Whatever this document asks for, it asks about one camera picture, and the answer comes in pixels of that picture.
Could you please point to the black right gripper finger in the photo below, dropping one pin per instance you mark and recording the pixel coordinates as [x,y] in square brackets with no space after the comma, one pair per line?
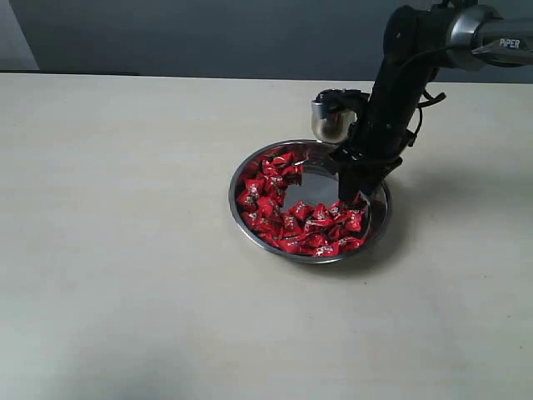
[368,179]
[349,183]

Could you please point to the red candy left edge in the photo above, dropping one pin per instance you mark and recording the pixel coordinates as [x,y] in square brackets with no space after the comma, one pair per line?
[248,197]

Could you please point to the red candy right side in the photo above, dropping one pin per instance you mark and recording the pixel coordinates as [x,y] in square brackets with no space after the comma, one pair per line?
[359,202]

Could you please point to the red candy top left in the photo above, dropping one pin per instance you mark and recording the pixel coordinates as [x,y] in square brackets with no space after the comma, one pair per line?
[279,166]

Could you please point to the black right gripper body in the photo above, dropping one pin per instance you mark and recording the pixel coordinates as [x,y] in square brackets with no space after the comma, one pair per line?
[380,135]

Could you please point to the small steel cup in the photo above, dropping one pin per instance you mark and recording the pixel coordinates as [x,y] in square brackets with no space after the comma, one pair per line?
[333,129]

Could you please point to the round steel plate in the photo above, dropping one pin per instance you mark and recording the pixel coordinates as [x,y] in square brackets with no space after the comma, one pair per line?
[319,185]

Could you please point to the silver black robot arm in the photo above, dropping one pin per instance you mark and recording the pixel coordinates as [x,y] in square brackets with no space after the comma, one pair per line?
[417,44]

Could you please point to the red candy front bottom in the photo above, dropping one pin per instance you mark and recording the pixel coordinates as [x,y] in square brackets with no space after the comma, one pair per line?
[329,250]

